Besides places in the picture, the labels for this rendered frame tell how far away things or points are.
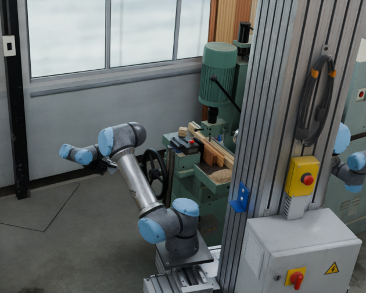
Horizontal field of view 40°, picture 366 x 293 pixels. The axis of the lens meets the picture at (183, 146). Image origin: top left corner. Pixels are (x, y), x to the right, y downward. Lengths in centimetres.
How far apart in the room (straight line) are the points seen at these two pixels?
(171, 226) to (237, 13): 258
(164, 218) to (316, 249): 65
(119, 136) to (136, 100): 202
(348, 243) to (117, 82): 262
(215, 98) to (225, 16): 162
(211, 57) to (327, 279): 128
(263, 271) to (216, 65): 122
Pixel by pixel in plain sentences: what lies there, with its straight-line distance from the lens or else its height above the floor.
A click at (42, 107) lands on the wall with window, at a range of 385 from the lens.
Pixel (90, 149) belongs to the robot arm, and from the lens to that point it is 256.
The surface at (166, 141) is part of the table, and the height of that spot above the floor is 88.
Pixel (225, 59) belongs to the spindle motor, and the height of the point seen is 147.
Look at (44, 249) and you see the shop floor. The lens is 357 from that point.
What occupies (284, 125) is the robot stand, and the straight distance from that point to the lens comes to 167.
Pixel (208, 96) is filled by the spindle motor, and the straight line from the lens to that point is 269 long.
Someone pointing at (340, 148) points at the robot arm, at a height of 137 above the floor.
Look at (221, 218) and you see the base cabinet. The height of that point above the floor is 56.
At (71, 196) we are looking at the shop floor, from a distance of 406.
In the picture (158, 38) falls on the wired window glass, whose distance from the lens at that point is 417.
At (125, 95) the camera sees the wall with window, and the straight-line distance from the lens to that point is 410.
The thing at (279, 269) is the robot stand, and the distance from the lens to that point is 171.
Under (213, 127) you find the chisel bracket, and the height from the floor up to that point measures 106.
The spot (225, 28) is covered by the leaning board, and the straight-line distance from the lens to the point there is 424.
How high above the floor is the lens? 226
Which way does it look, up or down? 28 degrees down
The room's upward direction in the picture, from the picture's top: 5 degrees clockwise
